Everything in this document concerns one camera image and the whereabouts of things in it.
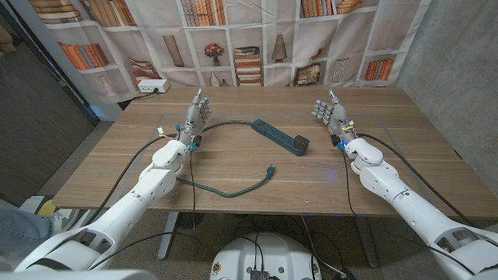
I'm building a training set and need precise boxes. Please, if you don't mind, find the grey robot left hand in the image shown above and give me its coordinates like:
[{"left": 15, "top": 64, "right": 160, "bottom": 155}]
[{"left": 177, "top": 87, "right": 213, "bottom": 147}]

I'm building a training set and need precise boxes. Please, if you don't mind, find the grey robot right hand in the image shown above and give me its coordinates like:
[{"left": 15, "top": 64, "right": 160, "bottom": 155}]
[{"left": 310, "top": 89, "right": 357, "bottom": 144}]

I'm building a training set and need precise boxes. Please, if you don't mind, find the black plug adapter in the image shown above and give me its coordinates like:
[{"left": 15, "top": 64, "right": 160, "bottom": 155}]
[{"left": 293, "top": 135, "right": 310, "bottom": 153}]

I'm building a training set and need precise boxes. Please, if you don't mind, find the dark green power strip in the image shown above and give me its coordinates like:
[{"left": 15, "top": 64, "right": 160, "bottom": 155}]
[{"left": 251, "top": 118, "right": 310, "bottom": 157}]

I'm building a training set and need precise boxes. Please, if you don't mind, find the dark green power cord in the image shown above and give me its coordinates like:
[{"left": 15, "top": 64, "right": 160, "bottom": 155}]
[{"left": 176, "top": 120, "right": 276, "bottom": 199}]

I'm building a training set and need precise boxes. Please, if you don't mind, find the white outlet box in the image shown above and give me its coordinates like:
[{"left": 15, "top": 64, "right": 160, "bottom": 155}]
[{"left": 137, "top": 79, "right": 171, "bottom": 94}]

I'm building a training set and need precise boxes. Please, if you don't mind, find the printed bookshelf backdrop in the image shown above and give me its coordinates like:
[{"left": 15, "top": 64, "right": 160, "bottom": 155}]
[{"left": 29, "top": 0, "right": 431, "bottom": 104}]

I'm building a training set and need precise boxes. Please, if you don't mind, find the grey metal table leg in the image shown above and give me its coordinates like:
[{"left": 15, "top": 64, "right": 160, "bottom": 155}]
[
  {"left": 356, "top": 215, "right": 381, "bottom": 269},
  {"left": 157, "top": 212, "right": 180, "bottom": 261}
]

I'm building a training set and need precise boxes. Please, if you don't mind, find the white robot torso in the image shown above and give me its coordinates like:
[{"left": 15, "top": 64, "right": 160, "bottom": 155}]
[{"left": 209, "top": 232, "right": 323, "bottom": 280}]

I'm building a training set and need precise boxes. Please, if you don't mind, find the dark grey partition panel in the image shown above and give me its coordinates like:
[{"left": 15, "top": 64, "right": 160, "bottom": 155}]
[{"left": 0, "top": 7, "right": 98, "bottom": 207}]

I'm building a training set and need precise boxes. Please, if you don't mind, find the white sneaker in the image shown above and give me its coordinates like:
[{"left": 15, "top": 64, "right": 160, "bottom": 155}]
[{"left": 52, "top": 208, "right": 81, "bottom": 234}]

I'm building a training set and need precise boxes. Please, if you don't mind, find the yellow floor object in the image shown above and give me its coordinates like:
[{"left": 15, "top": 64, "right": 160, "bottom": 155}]
[{"left": 37, "top": 198, "right": 58, "bottom": 218}]

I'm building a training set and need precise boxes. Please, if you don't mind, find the person's blue jeans leg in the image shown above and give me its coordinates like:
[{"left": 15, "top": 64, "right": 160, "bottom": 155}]
[{"left": 0, "top": 205, "right": 55, "bottom": 257}]

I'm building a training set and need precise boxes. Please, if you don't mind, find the black outlet box cable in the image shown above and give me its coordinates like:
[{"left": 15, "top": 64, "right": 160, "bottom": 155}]
[{"left": 116, "top": 88, "right": 159, "bottom": 110}]

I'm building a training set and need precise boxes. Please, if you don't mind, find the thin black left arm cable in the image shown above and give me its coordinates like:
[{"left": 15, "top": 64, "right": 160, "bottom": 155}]
[{"left": 87, "top": 147, "right": 207, "bottom": 271}]

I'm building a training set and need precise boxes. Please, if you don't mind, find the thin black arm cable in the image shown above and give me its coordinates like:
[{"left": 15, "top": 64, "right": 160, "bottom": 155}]
[
  {"left": 87, "top": 147, "right": 207, "bottom": 271},
  {"left": 340, "top": 147, "right": 478, "bottom": 276}
]

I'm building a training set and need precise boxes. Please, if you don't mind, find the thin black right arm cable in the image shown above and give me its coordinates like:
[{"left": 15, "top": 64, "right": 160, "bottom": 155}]
[{"left": 340, "top": 147, "right": 478, "bottom": 276}]

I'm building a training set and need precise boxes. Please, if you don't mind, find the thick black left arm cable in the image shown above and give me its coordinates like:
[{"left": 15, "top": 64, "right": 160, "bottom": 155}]
[{"left": 83, "top": 133, "right": 179, "bottom": 226}]

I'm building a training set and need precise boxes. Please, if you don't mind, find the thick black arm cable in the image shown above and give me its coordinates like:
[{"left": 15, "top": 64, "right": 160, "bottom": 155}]
[
  {"left": 83, "top": 133, "right": 179, "bottom": 226},
  {"left": 356, "top": 132, "right": 474, "bottom": 226}
]

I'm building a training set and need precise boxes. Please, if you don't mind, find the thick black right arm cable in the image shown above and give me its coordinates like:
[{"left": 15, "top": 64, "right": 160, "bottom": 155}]
[{"left": 356, "top": 132, "right": 474, "bottom": 226}]

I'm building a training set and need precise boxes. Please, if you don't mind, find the black torso cable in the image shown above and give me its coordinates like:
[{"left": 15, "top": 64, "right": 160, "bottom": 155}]
[{"left": 233, "top": 225, "right": 266, "bottom": 272}]

